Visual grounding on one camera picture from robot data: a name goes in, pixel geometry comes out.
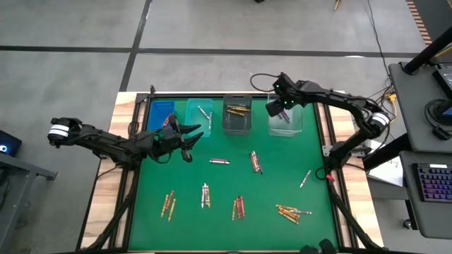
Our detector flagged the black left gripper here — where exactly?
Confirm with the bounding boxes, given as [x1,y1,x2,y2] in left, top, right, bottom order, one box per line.
[154,114,205,164]

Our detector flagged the pale yellow crayon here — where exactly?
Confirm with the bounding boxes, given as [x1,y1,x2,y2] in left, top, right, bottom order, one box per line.
[299,169,312,189]

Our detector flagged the teal plastic bin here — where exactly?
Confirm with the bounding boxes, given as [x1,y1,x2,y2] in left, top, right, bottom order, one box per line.
[184,97,215,138]

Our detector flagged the clear plastic bin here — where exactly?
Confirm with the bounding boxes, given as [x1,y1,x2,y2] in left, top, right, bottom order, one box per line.
[267,92,304,138]

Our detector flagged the blue plastic basket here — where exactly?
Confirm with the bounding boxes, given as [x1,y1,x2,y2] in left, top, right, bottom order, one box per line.
[146,100,177,132]

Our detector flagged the grey plastic bin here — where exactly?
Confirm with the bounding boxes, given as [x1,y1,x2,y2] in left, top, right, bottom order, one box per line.
[222,94,254,136]

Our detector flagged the wooden table side board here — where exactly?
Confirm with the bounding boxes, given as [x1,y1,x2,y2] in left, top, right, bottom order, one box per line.
[80,91,139,250]
[316,100,385,248]

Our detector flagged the grey desk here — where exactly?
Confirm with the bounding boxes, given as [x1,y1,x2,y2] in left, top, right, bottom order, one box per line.
[388,61,452,152]
[398,150,452,240]
[0,153,57,253]

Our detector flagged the white paper sheet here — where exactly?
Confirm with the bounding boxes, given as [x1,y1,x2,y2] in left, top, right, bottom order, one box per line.
[367,155,403,188]

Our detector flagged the black pole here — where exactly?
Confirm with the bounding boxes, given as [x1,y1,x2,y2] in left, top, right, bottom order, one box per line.
[402,26,452,75]

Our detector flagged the black headphones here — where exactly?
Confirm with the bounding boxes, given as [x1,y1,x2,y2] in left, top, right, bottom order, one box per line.
[424,98,452,140]

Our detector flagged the black laptop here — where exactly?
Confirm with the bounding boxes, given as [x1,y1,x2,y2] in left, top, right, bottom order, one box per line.
[432,65,452,99]

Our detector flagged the black mat striped edge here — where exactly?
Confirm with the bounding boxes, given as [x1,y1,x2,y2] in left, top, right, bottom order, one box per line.
[405,0,452,45]

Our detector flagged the backlit black keyboard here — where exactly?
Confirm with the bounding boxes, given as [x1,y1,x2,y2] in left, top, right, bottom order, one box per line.
[415,162,452,204]

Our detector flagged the black device blue light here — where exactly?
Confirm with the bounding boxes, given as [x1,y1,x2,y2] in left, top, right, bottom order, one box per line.
[0,129,23,158]

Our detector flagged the black left camera cable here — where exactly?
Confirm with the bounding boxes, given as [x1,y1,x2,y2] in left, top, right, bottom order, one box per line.
[150,150,174,165]

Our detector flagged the black camera cable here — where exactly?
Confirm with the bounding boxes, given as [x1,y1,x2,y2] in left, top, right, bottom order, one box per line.
[249,73,282,94]
[150,150,174,165]

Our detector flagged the black right camera cable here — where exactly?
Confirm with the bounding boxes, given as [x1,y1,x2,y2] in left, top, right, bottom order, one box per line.
[249,73,282,94]

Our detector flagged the black table frame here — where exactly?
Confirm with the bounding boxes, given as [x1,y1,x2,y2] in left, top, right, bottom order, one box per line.
[76,84,384,254]

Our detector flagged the black floor cable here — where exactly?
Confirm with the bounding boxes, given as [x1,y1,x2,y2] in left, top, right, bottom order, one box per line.
[366,0,390,68]

